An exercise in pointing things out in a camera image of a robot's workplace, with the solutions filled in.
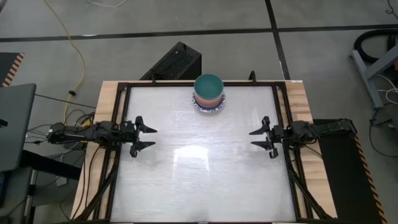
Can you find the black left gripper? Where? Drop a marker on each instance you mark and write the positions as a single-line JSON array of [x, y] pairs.
[[129, 133]]

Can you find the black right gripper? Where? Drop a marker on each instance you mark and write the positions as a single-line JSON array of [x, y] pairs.
[[280, 133]]

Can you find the blue patterned paper bowl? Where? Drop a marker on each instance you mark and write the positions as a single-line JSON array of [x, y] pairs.
[[209, 111]]

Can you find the pink bowl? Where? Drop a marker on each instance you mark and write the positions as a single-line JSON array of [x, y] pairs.
[[208, 101]]

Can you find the teal bowl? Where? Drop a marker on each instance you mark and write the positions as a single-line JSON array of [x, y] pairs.
[[208, 87]]

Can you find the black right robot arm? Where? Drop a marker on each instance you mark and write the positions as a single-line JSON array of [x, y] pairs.
[[329, 127]]

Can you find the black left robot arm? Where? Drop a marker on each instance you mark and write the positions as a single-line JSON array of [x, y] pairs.
[[77, 133]]

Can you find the black computer tower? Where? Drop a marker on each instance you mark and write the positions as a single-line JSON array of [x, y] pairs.
[[174, 63]]

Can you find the large hazard striped black mat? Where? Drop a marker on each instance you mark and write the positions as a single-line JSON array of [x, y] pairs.
[[342, 174]]

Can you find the grey metal stand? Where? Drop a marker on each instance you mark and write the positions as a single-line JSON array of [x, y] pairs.
[[367, 74]]

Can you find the dark grey monitor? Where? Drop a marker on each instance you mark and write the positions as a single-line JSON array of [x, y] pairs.
[[15, 124]]

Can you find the small hazard striped black mat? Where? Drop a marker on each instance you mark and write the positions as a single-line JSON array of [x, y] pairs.
[[9, 67]]

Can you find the black aluminium table frame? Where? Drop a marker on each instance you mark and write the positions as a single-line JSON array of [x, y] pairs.
[[174, 83]]

